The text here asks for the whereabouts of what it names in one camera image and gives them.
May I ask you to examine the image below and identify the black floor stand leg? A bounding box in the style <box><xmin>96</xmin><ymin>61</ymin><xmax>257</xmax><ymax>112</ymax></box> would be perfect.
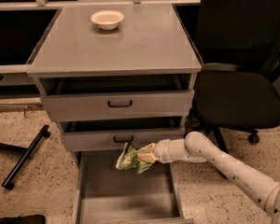
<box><xmin>0</xmin><ymin>125</ymin><xmax>50</xmax><ymax>190</ymax></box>

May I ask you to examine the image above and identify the black drawer handle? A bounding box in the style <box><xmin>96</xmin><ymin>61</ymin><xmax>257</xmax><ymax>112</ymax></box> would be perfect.
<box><xmin>113</xmin><ymin>135</ymin><xmax>133</xmax><ymax>143</ymax></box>
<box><xmin>107</xmin><ymin>100</ymin><xmax>133</xmax><ymax>108</ymax></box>

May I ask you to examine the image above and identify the grey drawer cabinet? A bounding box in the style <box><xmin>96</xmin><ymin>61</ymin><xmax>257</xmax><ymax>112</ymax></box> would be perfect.
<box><xmin>25</xmin><ymin>2</ymin><xmax>203</xmax><ymax>161</ymax></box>

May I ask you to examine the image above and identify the black middle drawer handle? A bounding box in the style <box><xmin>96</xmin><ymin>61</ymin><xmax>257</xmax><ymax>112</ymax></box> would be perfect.
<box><xmin>113</xmin><ymin>135</ymin><xmax>133</xmax><ymax>143</ymax></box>

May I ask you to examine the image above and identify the green jalapeno chip bag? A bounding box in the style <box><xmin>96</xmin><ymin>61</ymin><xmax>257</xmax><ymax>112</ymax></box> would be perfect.
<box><xmin>116</xmin><ymin>143</ymin><xmax>152</xmax><ymax>174</ymax></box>

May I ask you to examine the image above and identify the grey bottom drawer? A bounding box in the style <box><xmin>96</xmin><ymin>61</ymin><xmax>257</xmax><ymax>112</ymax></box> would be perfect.
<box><xmin>73</xmin><ymin>150</ymin><xmax>194</xmax><ymax>224</ymax></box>

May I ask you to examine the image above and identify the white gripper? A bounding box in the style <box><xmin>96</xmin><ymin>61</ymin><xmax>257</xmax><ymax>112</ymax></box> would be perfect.
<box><xmin>137</xmin><ymin>139</ymin><xmax>188</xmax><ymax>163</ymax></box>

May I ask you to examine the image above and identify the grey top drawer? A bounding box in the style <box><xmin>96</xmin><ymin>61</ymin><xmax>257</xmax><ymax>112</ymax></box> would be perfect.
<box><xmin>40</xmin><ymin>75</ymin><xmax>194</xmax><ymax>121</ymax></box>

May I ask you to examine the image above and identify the grey middle drawer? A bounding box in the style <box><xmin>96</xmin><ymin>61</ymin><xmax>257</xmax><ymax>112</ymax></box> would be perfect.
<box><xmin>61</xmin><ymin>117</ymin><xmax>185</xmax><ymax>152</ymax></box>

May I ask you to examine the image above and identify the black top drawer handle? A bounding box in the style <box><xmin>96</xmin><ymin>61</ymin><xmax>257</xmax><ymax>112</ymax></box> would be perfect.
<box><xmin>107</xmin><ymin>100</ymin><xmax>133</xmax><ymax>108</ymax></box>

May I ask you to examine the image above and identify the black office chair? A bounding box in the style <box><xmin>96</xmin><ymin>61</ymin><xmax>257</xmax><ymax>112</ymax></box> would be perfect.
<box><xmin>182</xmin><ymin>0</ymin><xmax>280</xmax><ymax>162</ymax></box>

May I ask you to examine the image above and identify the grey drawer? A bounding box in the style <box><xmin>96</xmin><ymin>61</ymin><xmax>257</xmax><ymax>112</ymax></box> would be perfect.
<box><xmin>73</xmin><ymin>150</ymin><xmax>194</xmax><ymax>224</ymax></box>
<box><xmin>61</xmin><ymin>117</ymin><xmax>185</xmax><ymax>152</ymax></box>
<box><xmin>40</xmin><ymin>75</ymin><xmax>194</xmax><ymax>121</ymax></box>

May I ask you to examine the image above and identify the white paper bowl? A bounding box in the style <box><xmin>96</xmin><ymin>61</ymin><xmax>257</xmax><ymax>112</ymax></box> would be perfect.
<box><xmin>91</xmin><ymin>10</ymin><xmax>124</xmax><ymax>31</ymax></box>

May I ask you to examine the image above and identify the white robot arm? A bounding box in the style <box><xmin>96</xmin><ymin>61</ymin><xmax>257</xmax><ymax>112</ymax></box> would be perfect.
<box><xmin>137</xmin><ymin>132</ymin><xmax>280</xmax><ymax>224</ymax></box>

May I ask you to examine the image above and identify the black object bottom left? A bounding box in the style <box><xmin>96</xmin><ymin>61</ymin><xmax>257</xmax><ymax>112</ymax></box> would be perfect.
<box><xmin>0</xmin><ymin>215</ymin><xmax>46</xmax><ymax>224</ymax></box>

